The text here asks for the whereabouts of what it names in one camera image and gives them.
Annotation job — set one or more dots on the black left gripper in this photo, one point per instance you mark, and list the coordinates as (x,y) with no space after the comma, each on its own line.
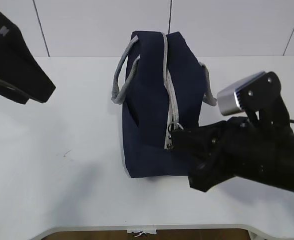
(21,77)

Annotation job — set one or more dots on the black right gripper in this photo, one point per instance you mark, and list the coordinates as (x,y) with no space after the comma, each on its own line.
(233,148)

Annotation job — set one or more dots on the navy blue lunch bag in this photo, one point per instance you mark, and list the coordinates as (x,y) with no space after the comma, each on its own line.
(161,86)

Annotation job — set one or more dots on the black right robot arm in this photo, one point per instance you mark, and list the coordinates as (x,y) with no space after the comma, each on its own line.
(286,157)

